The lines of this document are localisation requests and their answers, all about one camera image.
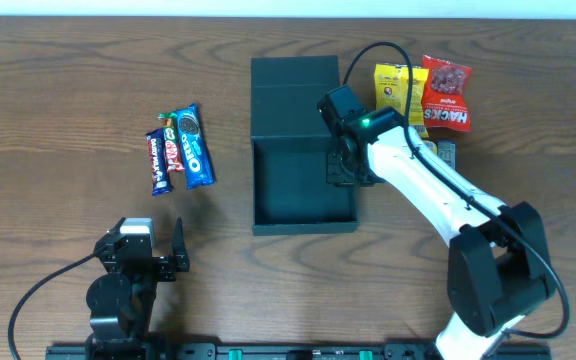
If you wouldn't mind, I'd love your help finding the dark green box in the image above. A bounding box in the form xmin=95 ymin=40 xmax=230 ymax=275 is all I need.
xmin=250 ymin=55 xmax=359 ymax=236

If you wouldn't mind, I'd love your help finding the yellow snack packet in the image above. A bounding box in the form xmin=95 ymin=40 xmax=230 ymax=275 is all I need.
xmin=374 ymin=63 xmax=429 ymax=139

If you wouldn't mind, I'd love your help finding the blue Oreo cookie pack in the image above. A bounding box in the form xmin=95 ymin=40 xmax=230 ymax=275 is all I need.
xmin=174 ymin=103 xmax=215 ymax=189

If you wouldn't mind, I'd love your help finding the red Hacks candy bag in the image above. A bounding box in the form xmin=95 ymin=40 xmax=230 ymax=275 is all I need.
xmin=421 ymin=55 xmax=472 ymax=132

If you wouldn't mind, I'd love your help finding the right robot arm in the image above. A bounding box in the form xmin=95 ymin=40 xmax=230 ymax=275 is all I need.
xmin=317 ymin=85 xmax=561 ymax=359

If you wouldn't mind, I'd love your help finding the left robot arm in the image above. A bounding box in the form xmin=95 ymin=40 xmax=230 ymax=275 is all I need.
xmin=85 ymin=218 xmax=190 ymax=360

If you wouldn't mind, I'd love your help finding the yellow cylindrical container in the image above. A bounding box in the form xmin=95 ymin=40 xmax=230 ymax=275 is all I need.
xmin=423 ymin=140 xmax=438 ymax=155

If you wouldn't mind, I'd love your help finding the blue Dairy Milk bar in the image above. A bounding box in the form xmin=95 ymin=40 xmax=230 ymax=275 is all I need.
xmin=146 ymin=128 xmax=173 ymax=196

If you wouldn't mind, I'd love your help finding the red green KitKat bar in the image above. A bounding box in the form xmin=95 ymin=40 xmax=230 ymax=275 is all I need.
xmin=159 ymin=113 xmax=185 ymax=173

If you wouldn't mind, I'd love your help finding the small dark blue box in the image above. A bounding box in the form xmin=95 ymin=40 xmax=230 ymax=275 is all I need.
xmin=437 ymin=140 xmax=456 ymax=169

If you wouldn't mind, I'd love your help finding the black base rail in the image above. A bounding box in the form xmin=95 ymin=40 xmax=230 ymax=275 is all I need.
xmin=45 ymin=341 xmax=552 ymax=360

